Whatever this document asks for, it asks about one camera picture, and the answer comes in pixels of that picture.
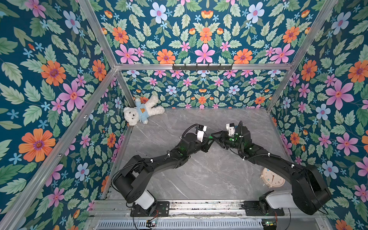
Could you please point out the white teddy bear blue shirt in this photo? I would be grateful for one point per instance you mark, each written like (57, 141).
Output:
(143, 111)

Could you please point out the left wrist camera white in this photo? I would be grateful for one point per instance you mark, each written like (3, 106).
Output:
(200, 132)

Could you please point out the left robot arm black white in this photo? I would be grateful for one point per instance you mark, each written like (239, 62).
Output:
(131, 181)

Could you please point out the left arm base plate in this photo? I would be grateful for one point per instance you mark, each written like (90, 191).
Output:
(157, 209)

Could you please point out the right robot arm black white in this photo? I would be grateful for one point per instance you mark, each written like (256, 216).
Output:
(309, 191)

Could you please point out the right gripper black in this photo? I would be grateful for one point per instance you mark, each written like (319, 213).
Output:
(225, 138)

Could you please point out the white ventilation grille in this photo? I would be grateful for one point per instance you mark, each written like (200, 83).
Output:
(181, 224)

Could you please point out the black hook rail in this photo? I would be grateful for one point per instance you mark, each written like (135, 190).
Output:
(202, 67)

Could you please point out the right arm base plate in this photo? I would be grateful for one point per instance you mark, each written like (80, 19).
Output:
(260, 208)

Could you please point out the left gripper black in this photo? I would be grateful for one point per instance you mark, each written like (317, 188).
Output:
(204, 146)

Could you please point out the beige round clock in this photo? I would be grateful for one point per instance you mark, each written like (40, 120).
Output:
(271, 179)

